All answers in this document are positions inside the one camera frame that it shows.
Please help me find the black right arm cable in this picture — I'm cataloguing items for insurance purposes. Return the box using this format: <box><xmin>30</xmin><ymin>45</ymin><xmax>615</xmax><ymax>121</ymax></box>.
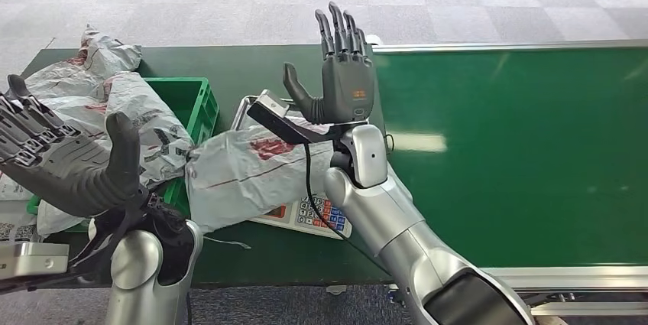
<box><xmin>303</xmin><ymin>142</ymin><xmax>353</xmax><ymax>242</ymax></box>

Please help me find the thin white plastic strip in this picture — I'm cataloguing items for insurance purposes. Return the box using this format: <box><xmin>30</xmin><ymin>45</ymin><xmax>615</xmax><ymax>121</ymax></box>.
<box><xmin>202</xmin><ymin>235</ymin><xmax>253</xmax><ymax>252</ymax></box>

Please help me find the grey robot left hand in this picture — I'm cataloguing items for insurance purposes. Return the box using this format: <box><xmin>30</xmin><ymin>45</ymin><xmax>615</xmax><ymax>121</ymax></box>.
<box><xmin>0</xmin><ymin>74</ymin><xmax>147</xmax><ymax>218</ymax></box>

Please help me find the grey red-print mailer package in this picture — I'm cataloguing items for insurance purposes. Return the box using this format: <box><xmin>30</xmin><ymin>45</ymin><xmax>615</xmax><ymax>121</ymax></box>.
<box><xmin>184</xmin><ymin>115</ymin><xmax>336</xmax><ymax>235</ymax></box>

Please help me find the crumpled grey red-print package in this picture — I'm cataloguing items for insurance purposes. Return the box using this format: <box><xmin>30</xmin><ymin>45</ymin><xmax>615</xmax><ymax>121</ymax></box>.
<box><xmin>76</xmin><ymin>24</ymin><xmax>143</xmax><ymax>80</ymax></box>

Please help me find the green conveyor belt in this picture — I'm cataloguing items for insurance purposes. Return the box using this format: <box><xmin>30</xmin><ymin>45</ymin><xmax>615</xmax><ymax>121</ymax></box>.
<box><xmin>373</xmin><ymin>47</ymin><xmax>648</xmax><ymax>268</ymax></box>

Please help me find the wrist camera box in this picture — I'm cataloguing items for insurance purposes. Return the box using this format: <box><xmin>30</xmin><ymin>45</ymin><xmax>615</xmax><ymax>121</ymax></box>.
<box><xmin>247</xmin><ymin>89</ymin><xmax>368</xmax><ymax>145</ymax></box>
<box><xmin>0</xmin><ymin>241</ymin><xmax>70</xmax><ymax>281</ymax></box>

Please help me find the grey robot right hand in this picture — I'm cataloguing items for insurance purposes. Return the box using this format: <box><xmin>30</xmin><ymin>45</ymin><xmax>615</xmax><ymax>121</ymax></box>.
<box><xmin>282</xmin><ymin>2</ymin><xmax>376</xmax><ymax>125</ymax></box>

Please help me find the white package with QR codes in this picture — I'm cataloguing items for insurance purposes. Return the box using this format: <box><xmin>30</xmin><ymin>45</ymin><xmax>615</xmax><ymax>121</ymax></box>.
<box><xmin>0</xmin><ymin>213</ymin><xmax>43</xmax><ymax>244</ymax></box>

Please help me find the green plastic crate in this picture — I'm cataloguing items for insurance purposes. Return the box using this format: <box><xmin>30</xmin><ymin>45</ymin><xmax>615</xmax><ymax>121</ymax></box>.
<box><xmin>143</xmin><ymin>76</ymin><xmax>219</xmax><ymax>219</ymax></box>

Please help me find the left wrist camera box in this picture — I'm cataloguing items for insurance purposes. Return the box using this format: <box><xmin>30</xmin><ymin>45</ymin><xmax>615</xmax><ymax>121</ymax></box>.
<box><xmin>0</xmin><ymin>241</ymin><xmax>70</xmax><ymax>281</ymax></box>

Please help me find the grey poly mailer package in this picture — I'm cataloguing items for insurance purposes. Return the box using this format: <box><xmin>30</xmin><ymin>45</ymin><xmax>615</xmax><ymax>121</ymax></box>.
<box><xmin>43</xmin><ymin>93</ymin><xmax>110</xmax><ymax>136</ymax></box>
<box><xmin>35</xmin><ymin>200</ymin><xmax>110</xmax><ymax>239</ymax></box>
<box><xmin>0</xmin><ymin>169</ymin><xmax>34</xmax><ymax>203</ymax></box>
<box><xmin>22</xmin><ymin>57</ymin><xmax>110</xmax><ymax>103</ymax></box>

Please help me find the grey package with black print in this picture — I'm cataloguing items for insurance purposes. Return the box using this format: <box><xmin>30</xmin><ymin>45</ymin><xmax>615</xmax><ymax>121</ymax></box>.
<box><xmin>103</xmin><ymin>71</ymin><xmax>196</xmax><ymax>190</ymax></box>

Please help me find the electronic scale with steel tray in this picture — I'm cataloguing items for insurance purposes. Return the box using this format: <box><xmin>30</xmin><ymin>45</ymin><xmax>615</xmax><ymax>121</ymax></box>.
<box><xmin>230</xmin><ymin>93</ymin><xmax>354</xmax><ymax>241</ymax></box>

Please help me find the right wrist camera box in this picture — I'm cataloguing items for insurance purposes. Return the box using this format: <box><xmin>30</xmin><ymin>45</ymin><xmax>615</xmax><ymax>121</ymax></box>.
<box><xmin>247</xmin><ymin>89</ymin><xmax>368</xmax><ymax>145</ymax></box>

